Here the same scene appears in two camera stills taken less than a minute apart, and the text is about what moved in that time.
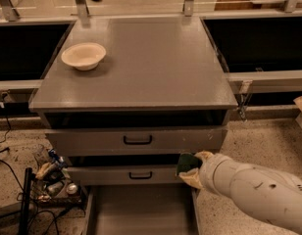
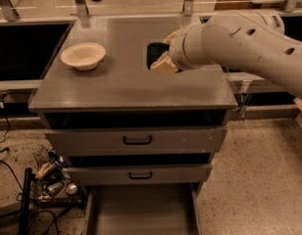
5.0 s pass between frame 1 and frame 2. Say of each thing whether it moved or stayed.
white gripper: moved
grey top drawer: stayed
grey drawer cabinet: stayed
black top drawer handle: stayed
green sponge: moved
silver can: stayed
